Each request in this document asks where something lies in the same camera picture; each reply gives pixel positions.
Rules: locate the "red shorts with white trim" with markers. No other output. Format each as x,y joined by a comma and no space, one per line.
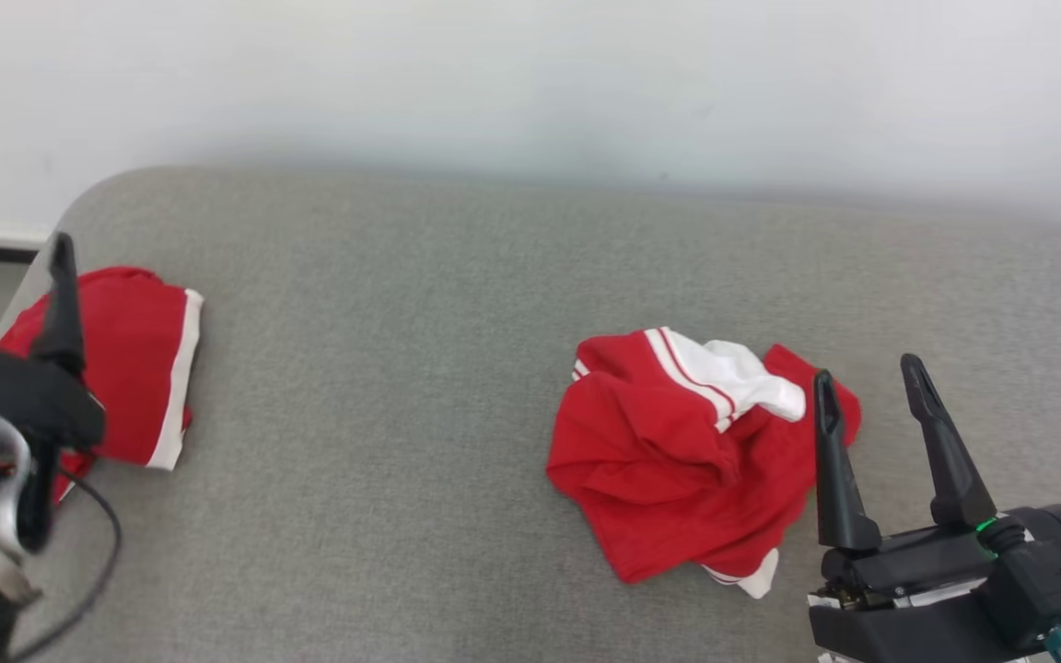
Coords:
134,368

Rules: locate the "red jersey with white sleeves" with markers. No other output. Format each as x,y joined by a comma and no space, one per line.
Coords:
641,460

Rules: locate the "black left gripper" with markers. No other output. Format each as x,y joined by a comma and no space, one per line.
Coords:
24,396

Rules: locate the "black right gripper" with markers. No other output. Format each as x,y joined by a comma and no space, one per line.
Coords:
908,617

